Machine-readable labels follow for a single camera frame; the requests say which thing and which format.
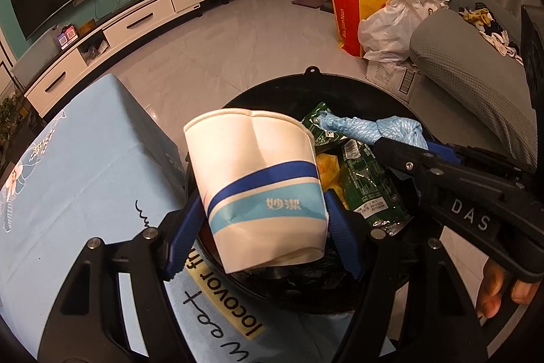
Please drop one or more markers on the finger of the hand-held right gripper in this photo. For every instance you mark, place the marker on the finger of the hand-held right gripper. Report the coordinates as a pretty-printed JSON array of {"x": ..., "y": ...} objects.
[
  {"x": 408, "y": 167},
  {"x": 444, "y": 152}
]

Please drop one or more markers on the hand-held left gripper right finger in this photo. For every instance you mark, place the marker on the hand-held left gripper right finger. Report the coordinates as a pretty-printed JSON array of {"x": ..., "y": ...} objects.
[{"x": 344, "y": 235}]

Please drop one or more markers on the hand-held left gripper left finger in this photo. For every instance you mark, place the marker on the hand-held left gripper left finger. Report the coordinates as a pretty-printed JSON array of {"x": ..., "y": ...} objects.
[{"x": 182, "y": 235}]

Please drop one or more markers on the green snack packet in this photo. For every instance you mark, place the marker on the green snack packet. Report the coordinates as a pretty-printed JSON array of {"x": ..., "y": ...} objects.
[{"x": 369, "y": 184}]

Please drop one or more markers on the blue glove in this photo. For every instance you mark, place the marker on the blue glove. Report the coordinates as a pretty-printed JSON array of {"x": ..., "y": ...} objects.
[{"x": 382, "y": 129}]

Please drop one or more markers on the yellow snack bag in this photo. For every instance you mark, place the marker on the yellow snack bag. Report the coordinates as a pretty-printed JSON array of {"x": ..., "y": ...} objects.
[{"x": 329, "y": 171}]

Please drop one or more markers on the white blue paper cup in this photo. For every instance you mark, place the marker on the white blue paper cup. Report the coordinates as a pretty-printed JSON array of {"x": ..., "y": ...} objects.
[{"x": 255, "y": 159}]

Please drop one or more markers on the black bucket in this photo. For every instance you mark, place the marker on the black bucket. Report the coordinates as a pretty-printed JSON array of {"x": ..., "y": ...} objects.
[{"x": 276, "y": 95}]

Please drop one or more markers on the person's right hand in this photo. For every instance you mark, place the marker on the person's right hand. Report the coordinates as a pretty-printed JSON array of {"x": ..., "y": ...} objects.
[{"x": 493, "y": 290}]

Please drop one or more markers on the grey sofa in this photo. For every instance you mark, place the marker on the grey sofa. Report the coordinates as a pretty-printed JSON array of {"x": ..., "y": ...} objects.
[{"x": 467, "y": 91}]

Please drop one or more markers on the printed cardboard box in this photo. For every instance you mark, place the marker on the printed cardboard box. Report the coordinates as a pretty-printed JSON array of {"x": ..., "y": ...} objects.
[{"x": 393, "y": 80}]

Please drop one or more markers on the blue floral tablecloth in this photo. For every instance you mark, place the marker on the blue floral tablecloth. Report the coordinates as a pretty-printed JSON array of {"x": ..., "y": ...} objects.
[{"x": 85, "y": 154}]

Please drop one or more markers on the pile of clothes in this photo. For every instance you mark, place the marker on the pile of clothes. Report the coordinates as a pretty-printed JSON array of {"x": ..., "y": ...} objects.
[{"x": 493, "y": 31}]

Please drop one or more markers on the large white plastic bag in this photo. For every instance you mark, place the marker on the large white plastic bag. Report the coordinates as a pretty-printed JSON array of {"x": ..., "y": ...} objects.
[{"x": 391, "y": 31}]

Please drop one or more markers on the red yellow shopping bag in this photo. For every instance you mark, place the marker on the red yellow shopping bag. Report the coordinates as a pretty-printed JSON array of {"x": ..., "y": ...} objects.
[{"x": 346, "y": 22}]

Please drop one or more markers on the brown doormat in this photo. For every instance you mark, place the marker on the brown doormat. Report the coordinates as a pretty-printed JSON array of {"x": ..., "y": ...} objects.
[{"x": 307, "y": 2}]

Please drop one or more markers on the group of leafy plants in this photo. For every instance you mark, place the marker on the group of leafy plants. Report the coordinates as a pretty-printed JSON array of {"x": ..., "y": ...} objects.
[{"x": 12, "y": 116}]

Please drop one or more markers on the white TV cabinet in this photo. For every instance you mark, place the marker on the white TV cabinet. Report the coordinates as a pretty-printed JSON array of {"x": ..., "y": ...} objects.
[{"x": 140, "y": 22}]

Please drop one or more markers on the grey panel heater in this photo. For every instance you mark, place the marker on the grey panel heater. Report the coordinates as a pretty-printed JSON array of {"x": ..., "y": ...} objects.
[{"x": 36, "y": 61}]

